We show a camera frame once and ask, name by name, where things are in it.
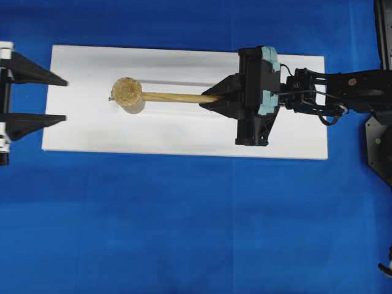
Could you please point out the blue table cloth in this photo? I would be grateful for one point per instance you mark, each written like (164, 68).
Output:
(122, 223)

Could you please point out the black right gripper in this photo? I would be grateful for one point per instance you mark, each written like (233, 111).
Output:
(252, 128)

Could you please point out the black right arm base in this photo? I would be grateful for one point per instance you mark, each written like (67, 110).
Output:
(378, 126)

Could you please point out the wooden mallet hammer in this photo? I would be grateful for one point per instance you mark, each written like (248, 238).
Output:
(128, 94)

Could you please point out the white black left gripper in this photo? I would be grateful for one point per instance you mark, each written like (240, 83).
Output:
(17, 69)

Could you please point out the large white foam board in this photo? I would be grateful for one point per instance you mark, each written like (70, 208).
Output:
(96, 124)

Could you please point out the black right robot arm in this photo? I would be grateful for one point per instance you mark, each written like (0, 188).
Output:
(328, 96)

